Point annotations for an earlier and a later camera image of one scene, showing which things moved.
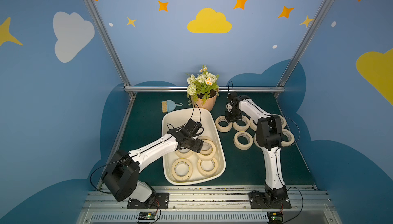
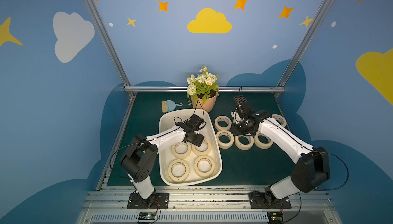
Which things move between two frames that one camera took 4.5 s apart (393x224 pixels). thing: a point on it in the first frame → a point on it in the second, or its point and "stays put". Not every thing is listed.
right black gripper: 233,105 → 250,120
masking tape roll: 245,134 stays put
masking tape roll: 206,155 → 225,139
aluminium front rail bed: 211,204 stays put
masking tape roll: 283,121 stays put
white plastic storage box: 184,166 stays put
